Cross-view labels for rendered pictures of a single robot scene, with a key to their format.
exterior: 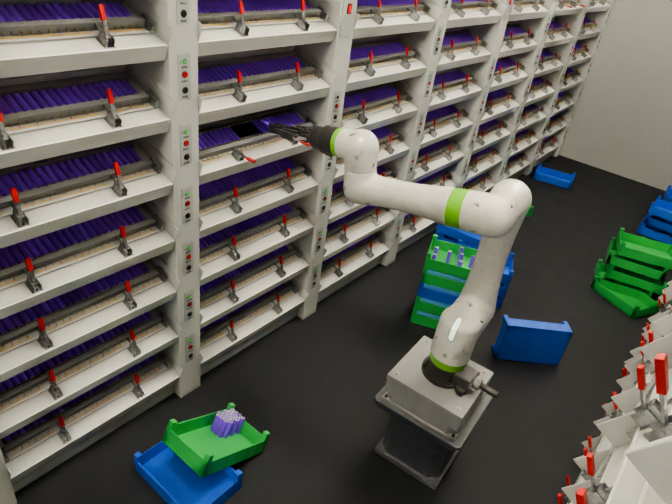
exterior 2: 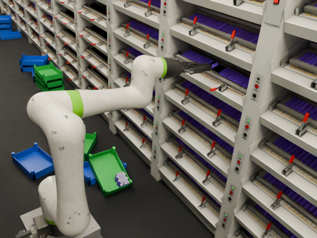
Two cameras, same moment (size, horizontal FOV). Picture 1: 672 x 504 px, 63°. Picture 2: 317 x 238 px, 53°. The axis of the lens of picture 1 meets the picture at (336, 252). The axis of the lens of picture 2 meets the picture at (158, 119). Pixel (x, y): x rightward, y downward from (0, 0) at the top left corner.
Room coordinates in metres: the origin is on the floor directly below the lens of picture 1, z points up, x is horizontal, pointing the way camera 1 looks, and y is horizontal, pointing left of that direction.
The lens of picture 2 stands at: (2.10, -1.20, 1.55)
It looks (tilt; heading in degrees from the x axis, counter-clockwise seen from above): 30 degrees down; 110
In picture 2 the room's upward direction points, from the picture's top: 4 degrees clockwise
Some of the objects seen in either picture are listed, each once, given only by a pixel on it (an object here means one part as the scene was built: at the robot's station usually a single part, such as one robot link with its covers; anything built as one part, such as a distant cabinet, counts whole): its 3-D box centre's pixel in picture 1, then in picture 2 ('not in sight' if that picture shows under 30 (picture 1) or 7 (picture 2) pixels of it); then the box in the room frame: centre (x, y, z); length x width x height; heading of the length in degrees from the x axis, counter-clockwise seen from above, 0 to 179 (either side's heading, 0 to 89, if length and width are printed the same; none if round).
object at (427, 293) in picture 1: (452, 286); not in sight; (2.19, -0.58, 0.20); 0.30 x 0.20 x 0.08; 77
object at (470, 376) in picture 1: (459, 375); (46, 223); (1.34, -0.46, 0.42); 0.26 x 0.15 x 0.06; 54
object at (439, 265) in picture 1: (460, 258); not in sight; (2.19, -0.58, 0.36); 0.30 x 0.20 x 0.08; 77
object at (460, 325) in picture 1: (456, 335); (57, 200); (1.38, -0.43, 0.54); 0.16 x 0.13 x 0.19; 151
